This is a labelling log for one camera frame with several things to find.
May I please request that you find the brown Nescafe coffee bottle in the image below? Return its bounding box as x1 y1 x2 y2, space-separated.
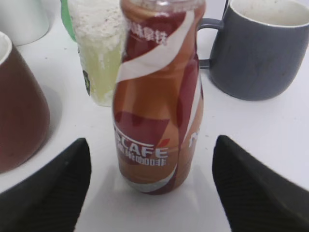
112 0 206 195

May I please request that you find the white mug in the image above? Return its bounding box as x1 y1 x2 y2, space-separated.
0 0 55 46

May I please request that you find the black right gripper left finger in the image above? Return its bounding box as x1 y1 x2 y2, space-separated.
0 138 91 232

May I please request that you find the red mug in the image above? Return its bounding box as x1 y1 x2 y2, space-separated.
0 33 50 173

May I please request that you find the white-capped milky drink bottle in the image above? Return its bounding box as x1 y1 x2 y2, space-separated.
68 0 125 107

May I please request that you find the green soda bottle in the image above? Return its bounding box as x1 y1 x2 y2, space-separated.
60 0 76 42

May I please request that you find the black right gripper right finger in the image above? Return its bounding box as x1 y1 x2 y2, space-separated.
212 135 309 232

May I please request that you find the dark grey mug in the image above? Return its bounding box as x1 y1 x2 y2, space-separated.
199 0 309 101

